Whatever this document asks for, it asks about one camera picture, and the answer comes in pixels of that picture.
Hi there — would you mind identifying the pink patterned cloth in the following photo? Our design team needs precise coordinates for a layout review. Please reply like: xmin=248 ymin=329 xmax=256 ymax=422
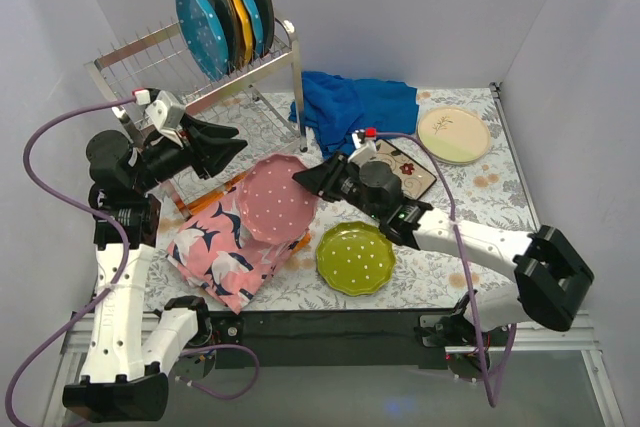
xmin=167 ymin=188 xmax=310 ymax=314

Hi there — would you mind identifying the steel dish rack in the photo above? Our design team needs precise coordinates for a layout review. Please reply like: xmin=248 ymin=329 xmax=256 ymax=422
xmin=83 ymin=16 xmax=310 ymax=216

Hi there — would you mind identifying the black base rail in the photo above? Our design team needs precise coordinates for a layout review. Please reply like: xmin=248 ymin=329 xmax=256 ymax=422
xmin=210 ymin=309 xmax=447 ymax=370

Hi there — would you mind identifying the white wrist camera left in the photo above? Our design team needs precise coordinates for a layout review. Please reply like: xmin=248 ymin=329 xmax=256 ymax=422
xmin=132 ymin=88 xmax=185 ymax=147

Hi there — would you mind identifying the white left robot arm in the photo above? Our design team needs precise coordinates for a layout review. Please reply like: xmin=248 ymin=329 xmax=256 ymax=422
xmin=62 ymin=115 xmax=247 ymax=423

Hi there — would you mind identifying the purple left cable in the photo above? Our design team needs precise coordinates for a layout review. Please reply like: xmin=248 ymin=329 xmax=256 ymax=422
xmin=4 ymin=91 xmax=261 ymax=427

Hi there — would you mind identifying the blue cloth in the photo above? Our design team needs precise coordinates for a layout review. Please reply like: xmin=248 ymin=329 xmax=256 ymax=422
xmin=302 ymin=71 xmax=419 ymax=159

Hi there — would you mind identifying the yellow plate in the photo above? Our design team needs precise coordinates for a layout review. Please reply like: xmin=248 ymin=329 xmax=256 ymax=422
xmin=231 ymin=0 xmax=254 ymax=68

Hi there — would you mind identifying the green polka dot plate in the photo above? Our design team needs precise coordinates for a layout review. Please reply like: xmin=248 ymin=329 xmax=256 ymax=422
xmin=316 ymin=221 xmax=396 ymax=297

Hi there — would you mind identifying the square floral plate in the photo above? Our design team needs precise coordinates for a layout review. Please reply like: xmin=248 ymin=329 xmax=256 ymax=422
xmin=375 ymin=139 xmax=437 ymax=200

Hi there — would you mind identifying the pink polka dot plate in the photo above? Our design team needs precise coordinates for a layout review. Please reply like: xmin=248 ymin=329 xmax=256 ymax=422
xmin=237 ymin=154 xmax=318 ymax=244

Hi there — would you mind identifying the dark teal round plate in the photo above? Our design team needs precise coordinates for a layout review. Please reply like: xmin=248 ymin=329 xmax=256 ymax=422
xmin=208 ymin=0 xmax=241 ymax=73

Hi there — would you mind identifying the blue polka dot plate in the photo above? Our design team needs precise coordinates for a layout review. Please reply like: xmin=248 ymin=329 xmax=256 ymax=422
xmin=175 ymin=0 xmax=229 ymax=82

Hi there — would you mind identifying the cream round plate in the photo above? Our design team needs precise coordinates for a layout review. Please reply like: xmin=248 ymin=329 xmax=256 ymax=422
xmin=416 ymin=106 xmax=491 ymax=165

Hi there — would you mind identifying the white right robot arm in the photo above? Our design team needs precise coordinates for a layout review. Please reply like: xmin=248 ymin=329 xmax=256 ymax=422
xmin=293 ymin=154 xmax=594 ymax=345

